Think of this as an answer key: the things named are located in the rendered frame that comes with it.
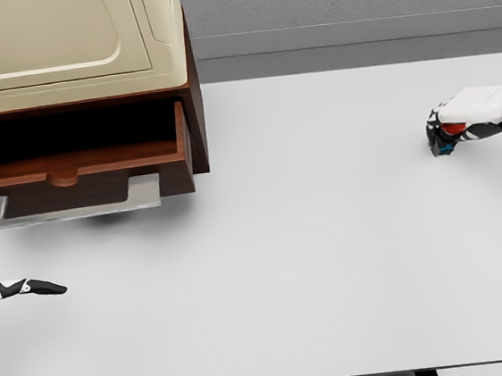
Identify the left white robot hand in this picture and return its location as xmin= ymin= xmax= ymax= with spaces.
xmin=0 ymin=271 xmax=78 ymax=376

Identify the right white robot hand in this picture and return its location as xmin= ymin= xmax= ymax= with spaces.
xmin=422 ymin=83 xmax=502 ymax=159

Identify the red black and blue switch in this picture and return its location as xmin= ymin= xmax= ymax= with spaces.
xmin=428 ymin=119 xmax=471 ymax=159

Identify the brown drawer with silver handle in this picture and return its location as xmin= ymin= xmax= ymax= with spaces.
xmin=0 ymin=97 xmax=201 ymax=231

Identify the cream and brown cabinet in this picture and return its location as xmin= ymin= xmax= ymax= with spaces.
xmin=0 ymin=0 xmax=213 ymax=214

